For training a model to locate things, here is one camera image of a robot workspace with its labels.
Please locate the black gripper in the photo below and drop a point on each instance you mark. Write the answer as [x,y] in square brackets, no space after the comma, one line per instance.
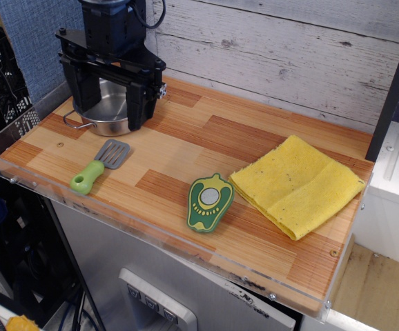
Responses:
[111,46]

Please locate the small steel pot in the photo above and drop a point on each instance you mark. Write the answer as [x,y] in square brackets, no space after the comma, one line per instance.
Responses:
[109,117]

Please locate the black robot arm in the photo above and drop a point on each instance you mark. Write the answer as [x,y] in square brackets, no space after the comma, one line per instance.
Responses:
[113,5]

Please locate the yellow cloth napkin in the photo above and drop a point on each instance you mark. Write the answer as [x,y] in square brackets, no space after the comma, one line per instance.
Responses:
[297,187]

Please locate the black plastic crate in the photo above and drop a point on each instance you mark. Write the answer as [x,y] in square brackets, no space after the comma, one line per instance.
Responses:
[14,97]

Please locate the clear acrylic table guard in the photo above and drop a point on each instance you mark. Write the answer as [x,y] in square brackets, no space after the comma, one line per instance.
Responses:
[196,132]

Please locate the green toy bell pepper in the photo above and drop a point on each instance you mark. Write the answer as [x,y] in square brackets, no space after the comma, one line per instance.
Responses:
[209,198]

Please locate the stainless steel cabinet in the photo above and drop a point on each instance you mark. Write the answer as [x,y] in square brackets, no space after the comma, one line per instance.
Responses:
[120,270]

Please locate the toy spatula green handle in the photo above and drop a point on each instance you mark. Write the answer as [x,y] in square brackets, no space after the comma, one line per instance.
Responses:
[111,155]

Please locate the black vertical post right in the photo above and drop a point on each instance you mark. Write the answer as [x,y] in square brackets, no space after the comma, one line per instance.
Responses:
[385,119]

